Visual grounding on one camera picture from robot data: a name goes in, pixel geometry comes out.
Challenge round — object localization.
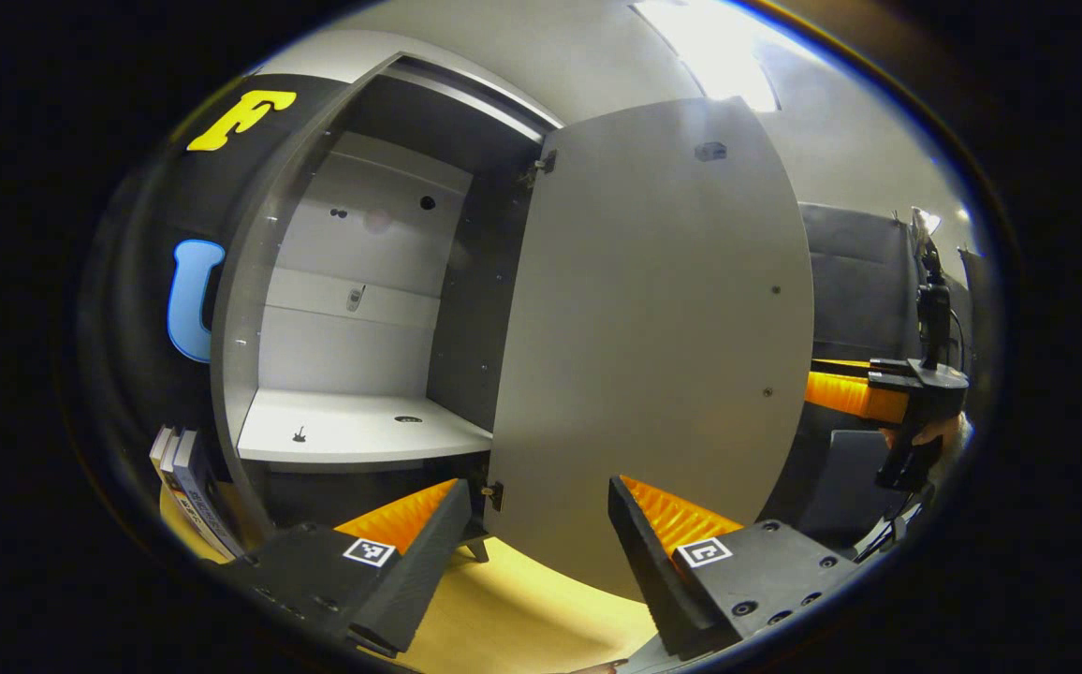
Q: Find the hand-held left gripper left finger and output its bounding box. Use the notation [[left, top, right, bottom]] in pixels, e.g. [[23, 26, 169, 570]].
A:
[[223, 478, 475, 659]]

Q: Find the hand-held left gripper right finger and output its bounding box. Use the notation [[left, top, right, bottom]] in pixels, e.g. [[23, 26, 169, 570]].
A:
[[607, 475, 865, 664]]

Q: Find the beige cabinet door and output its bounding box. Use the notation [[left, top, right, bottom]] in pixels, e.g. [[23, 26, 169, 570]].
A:
[[483, 95, 815, 602]]

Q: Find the dark grey cabinet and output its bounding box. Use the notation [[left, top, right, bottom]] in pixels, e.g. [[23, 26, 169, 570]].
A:
[[209, 51, 565, 563]]

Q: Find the blue book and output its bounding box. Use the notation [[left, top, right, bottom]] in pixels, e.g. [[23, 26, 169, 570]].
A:
[[173, 431, 247, 560]]

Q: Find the long ceiling light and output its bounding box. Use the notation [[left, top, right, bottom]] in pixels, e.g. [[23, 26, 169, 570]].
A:
[[630, 0, 781, 113]]

